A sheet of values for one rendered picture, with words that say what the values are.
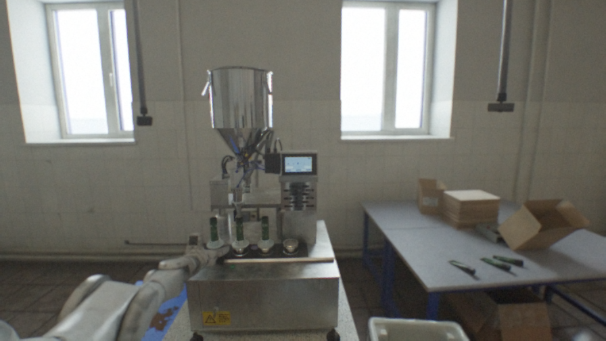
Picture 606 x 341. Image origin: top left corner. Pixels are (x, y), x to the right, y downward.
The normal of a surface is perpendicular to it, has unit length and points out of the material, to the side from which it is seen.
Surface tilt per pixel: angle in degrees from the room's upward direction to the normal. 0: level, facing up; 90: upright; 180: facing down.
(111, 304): 19
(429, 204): 90
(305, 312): 90
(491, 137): 90
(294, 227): 90
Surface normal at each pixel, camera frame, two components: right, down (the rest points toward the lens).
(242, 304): 0.04, 0.14
